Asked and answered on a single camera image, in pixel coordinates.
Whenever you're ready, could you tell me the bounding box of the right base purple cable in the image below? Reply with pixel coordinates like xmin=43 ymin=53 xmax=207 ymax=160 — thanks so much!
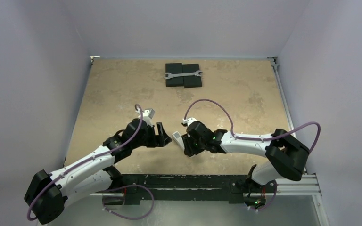
xmin=247 ymin=179 xmax=277 ymax=213

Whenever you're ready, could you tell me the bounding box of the right black foam block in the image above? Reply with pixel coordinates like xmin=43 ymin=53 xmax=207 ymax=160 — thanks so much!
xmin=182 ymin=64 xmax=202 ymax=88

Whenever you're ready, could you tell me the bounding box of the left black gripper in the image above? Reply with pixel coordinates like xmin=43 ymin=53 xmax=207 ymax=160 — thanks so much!
xmin=131 ymin=121 xmax=171 ymax=149

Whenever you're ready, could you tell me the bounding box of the white remote control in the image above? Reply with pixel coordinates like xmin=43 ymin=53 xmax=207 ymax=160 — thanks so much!
xmin=172 ymin=131 xmax=184 ymax=152

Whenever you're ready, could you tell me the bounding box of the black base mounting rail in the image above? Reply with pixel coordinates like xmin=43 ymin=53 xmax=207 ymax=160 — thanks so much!
xmin=108 ymin=174 xmax=277 ymax=205

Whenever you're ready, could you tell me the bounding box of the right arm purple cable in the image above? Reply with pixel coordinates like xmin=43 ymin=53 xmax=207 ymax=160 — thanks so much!
xmin=183 ymin=99 xmax=321 ymax=155

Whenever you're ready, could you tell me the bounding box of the left black foam block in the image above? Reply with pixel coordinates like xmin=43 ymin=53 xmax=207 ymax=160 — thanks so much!
xmin=165 ymin=63 xmax=184 ymax=88

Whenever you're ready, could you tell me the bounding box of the silver open-end wrench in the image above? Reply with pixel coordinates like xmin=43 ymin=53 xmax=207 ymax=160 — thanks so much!
xmin=164 ymin=70 xmax=203 ymax=80

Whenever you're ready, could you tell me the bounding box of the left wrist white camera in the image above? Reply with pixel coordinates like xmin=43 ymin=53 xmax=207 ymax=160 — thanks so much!
xmin=136 ymin=108 xmax=155 ymax=127

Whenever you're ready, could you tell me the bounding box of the black foam block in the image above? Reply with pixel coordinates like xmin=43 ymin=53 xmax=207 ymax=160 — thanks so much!
xmin=182 ymin=64 xmax=202 ymax=88
xmin=165 ymin=63 xmax=184 ymax=88

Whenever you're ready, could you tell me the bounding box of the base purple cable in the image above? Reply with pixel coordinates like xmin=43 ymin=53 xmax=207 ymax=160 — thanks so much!
xmin=101 ymin=184 xmax=156 ymax=220
xmin=247 ymin=179 xmax=277 ymax=213

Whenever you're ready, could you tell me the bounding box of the right aluminium frame rail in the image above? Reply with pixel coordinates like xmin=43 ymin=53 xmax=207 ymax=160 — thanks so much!
xmin=267 ymin=57 xmax=329 ymax=226

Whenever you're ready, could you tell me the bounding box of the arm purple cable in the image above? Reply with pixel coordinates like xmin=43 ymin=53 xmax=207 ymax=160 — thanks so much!
xmin=183 ymin=99 xmax=321 ymax=155
xmin=26 ymin=104 xmax=144 ymax=221

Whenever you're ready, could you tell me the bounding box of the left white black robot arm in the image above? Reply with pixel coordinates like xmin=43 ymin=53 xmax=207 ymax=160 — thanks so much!
xmin=24 ymin=118 xmax=172 ymax=225

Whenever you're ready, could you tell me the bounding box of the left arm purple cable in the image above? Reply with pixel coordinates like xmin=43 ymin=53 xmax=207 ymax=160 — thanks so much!
xmin=26 ymin=104 xmax=144 ymax=221

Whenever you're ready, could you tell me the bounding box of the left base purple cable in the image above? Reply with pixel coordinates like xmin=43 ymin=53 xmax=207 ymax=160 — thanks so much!
xmin=101 ymin=184 xmax=156 ymax=220

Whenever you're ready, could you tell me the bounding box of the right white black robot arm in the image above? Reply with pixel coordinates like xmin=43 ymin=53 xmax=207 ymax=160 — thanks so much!
xmin=172 ymin=120 xmax=309 ymax=192

